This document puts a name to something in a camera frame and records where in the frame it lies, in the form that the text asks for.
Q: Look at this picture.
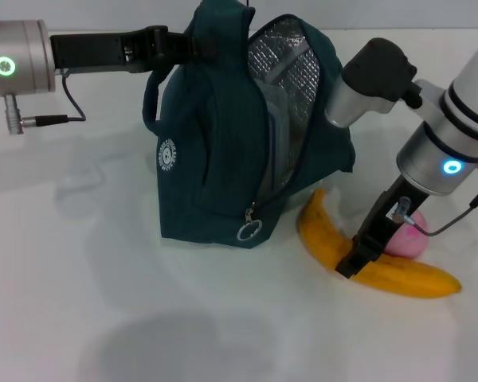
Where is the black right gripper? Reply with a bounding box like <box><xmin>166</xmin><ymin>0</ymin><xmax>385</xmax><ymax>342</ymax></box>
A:
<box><xmin>335</xmin><ymin>177</ymin><xmax>430</xmax><ymax>279</ymax></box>

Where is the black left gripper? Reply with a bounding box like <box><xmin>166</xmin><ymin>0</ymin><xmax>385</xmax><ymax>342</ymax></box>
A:
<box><xmin>49</xmin><ymin>25</ymin><xmax>218</xmax><ymax>75</ymax></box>

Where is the yellow banana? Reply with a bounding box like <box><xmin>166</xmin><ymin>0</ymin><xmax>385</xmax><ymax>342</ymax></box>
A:
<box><xmin>296</xmin><ymin>189</ymin><xmax>463</xmax><ymax>299</ymax></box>

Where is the pink peach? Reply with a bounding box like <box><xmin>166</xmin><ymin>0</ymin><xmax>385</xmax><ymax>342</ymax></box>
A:
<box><xmin>384</xmin><ymin>210</ymin><xmax>429</xmax><ymax>259</ymax></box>

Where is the dark teal insulated lunch bag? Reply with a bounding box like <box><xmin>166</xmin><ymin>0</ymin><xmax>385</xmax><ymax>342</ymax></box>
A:
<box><xmin>142</xmin><ymin>0</ymin><xmax>355</xmax><ymax>251</ymax></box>

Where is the clear food container blue lid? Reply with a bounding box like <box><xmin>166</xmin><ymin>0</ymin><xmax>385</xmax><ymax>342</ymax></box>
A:
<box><xmin>262</xmin><ymin>83</ymin><xmax>292</xmax><ymax>192</ymax></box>

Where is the grey right gripper cable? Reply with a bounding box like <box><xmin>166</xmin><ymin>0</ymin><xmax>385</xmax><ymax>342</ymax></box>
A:
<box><xmin>398</xmin><ymin>161</ymin><xmax>478</xmax><ymax>238</ymax></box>

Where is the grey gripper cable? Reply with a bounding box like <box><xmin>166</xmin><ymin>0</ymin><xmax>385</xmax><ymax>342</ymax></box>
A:
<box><xmin>22</xmin><ymin>67</ymin><xmax>87</xmax><ymax>125</ymax></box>
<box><xmin>398</xmin><ymin>161</ymin><xmax>478</xmax><ymax>238</ymax></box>

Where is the grey left gripper cable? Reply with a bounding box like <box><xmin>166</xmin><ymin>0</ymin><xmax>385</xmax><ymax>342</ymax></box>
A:
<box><xmin>22</xmin><ymin>67</ymin><xmax>87</xmax><ymax>125</ymax></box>

